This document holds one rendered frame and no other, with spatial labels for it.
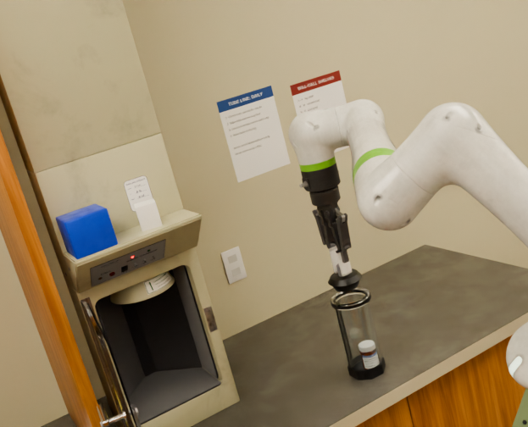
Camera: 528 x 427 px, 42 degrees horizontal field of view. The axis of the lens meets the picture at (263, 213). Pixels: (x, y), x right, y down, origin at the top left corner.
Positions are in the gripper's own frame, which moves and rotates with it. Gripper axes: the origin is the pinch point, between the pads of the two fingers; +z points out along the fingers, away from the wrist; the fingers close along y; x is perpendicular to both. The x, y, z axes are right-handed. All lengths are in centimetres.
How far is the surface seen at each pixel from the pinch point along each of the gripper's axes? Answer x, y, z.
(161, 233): -42.5, -5.0, -22.9
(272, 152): 18, -60, -21
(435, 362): 14.5, 11.7, 33.1
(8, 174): -70, -7, -47
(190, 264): -34.4, -16.4, -9.2
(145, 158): -38, -16, -39
